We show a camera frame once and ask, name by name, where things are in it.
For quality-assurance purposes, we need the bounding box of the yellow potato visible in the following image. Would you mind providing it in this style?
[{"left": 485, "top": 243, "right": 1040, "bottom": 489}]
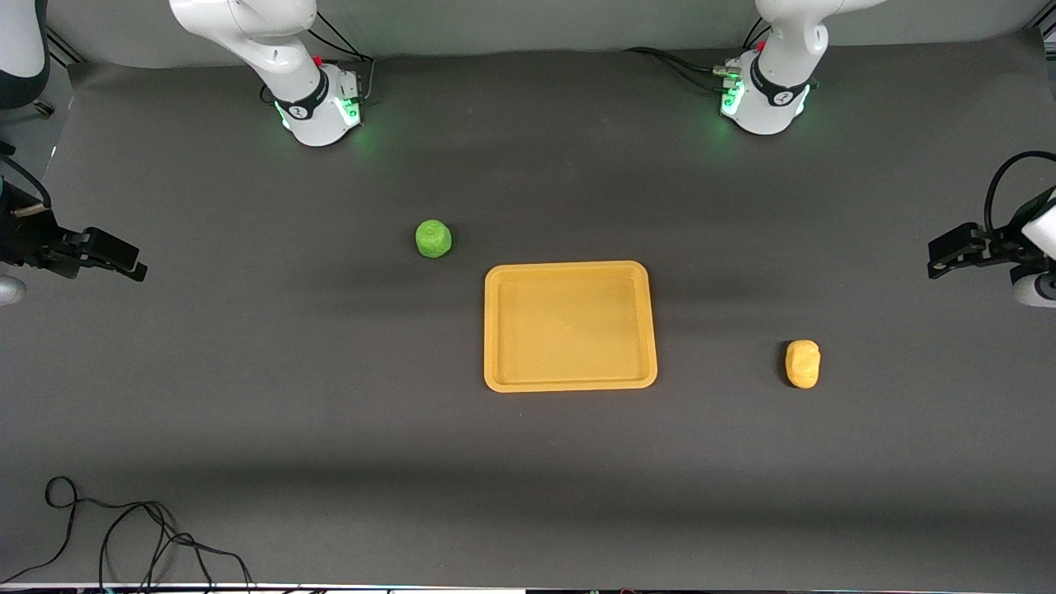
[{"left": 785, "top": 339, "right": 822, "bottom": 389}]

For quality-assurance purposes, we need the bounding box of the green apple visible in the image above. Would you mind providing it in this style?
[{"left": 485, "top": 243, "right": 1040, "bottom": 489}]
[{"left": 415, "top": 219, "right": 453, "bottom": 259}]

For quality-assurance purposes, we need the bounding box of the yellow rectangular plastic tray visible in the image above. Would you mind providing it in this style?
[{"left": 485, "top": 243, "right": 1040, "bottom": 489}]
[{"left": 483, "top": 261, "right": 659, "bottom": 393}]

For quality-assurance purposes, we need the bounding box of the dark grey table mat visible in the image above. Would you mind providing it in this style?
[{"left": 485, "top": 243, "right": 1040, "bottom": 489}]
[{"left": 0, "top": 29, "right": 1056, "bottom": 588}]

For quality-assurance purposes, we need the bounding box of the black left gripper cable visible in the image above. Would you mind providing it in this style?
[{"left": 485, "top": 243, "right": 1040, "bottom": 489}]
[{"left": 984, "top": 151, "right": 1056, "bottom": 236}]

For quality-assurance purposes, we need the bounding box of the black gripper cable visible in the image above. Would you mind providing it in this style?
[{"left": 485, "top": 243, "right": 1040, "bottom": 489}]
[
  {"left": 984, "top": 151, "right": 1056, "bottom": 236},
  {"left": 0, "top": 155, "right": 52, "bottom": 217}
]

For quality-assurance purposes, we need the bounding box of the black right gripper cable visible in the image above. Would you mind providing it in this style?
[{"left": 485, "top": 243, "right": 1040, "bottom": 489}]
[{"left": 0, "top": 155, "right": 52, "bottom": 217}]

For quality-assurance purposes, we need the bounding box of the aluminium frame rail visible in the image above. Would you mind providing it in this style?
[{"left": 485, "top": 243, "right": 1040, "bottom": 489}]
[{"left": 45, "top": 29, "right": 83, "bottom": 67}]

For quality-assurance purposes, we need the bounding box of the thin black loose cable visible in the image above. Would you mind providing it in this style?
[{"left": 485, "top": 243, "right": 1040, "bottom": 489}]
[{"left": 0, "top": 476, "right": 257, "bottom": 594}]

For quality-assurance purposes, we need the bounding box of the black right arm base cable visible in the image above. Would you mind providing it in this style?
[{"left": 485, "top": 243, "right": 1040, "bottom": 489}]
[{"left": 309, "top": 12, "right": 378, "bottom": 106}]

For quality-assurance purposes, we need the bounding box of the black arm base cable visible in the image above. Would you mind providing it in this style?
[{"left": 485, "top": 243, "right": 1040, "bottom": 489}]
[
  {"left": 623, "top": 47, "right": 731, "bottom": 93},
  {"left": 309, "top": 12, "right": 378, "bottom": 106}
]

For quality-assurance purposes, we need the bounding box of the black left arm base cable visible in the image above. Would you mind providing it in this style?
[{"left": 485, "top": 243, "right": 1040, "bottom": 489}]
[{"left": 623, "top": 47, "right": 731, "bottom": 93}]

